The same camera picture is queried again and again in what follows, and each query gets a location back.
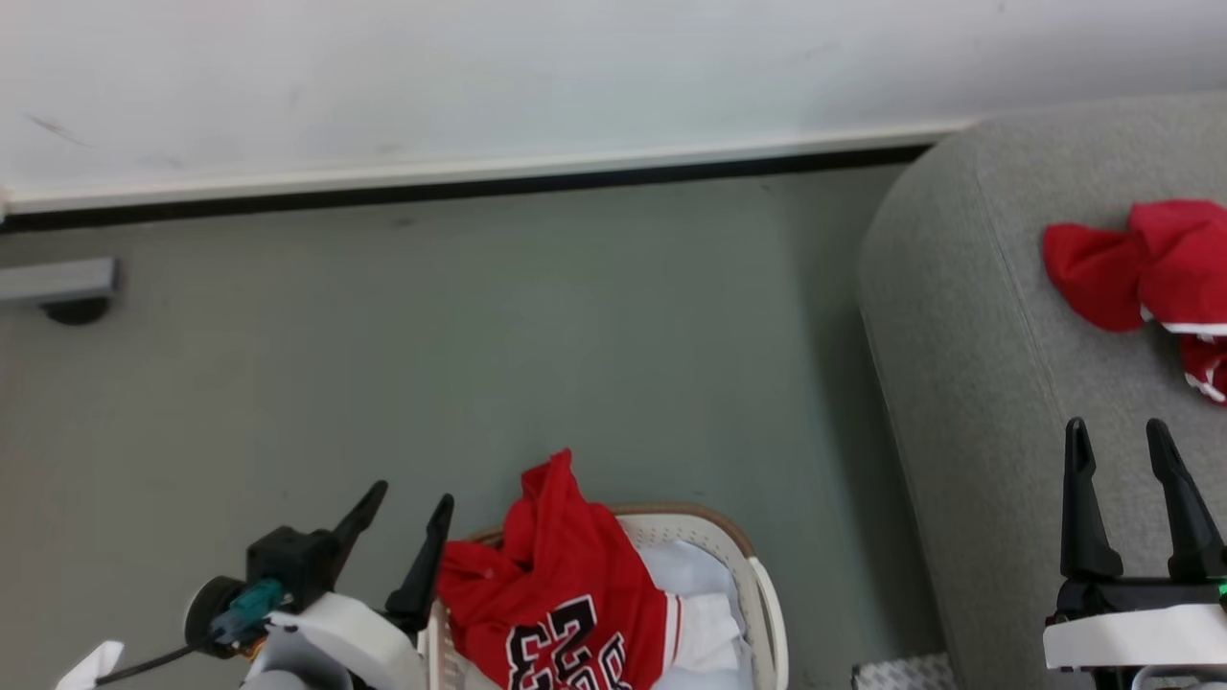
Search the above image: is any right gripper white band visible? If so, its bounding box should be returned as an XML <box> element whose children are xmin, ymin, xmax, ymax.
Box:
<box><xmin>1043</xmin><ymin>418</ymin><xmax>1227</xmax><ymax>670</ymax></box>

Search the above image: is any dark round foot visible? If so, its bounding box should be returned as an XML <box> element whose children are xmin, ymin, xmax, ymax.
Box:
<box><xmin>42</xmin><ymin>297</ymin><xmax>112</xmax><ymax>327</ymax></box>

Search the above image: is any thin black cable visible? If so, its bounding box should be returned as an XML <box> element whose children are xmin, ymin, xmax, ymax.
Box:
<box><xmin>94</xmin><ymin>644</ymin><xmax>207</xmax><ymax>687</ymax></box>

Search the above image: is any grey checker plate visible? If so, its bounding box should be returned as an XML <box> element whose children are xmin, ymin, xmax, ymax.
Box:
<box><xmin>851</xmin><ymin>654</ymin><xmax>960</xmax><ymax>690</ymax></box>

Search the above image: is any white paper tag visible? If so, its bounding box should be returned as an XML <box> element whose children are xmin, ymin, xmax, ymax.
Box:
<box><xmin>56</xmin><ymin>640</ymin><xmax>126</xmax><ymax>690</ymax></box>

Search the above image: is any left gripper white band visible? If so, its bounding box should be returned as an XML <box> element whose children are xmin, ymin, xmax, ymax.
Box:
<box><xmin>246</xmin><ymin>481</ymin><xmax>455</xmax><ymax>690</ymax></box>

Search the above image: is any light metal frame bar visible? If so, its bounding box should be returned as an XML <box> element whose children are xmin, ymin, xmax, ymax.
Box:
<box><xmin>0</xmin><ymin>257</ymin><xmax>119</xmax><ymax>308</ymax></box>

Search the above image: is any beige woven laundry basket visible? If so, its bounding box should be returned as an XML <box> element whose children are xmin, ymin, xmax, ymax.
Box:
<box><xmin>422</xmin><ymin>503</ymin><xmax>789</xmax><ymax>690</ymax></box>

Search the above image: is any red garment with white trim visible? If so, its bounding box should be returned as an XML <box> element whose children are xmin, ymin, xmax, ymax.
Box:
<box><xmin>1043</xmin><ymin>199</ymin><xmax>1227</xmax><ymax>405</ymax></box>

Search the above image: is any grey fabric sofa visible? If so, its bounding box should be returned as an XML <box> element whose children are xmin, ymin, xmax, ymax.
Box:
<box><xmin>858</xmin><ymin>91</ymin><xmax>1227</xmax><ymax>690</ymax></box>

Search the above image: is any red jersey with black number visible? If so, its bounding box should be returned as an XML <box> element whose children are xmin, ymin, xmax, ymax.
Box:
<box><xmin>436</xmin><ymin>448</ymin><xmax>682</xmax><ymax>690</ymax></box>

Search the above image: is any teal cable connector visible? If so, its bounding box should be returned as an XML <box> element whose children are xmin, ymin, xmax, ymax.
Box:
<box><xmin>211</xmin><ymin>579</ymin><xmax>290</xmax><ymax>645</ymax></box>

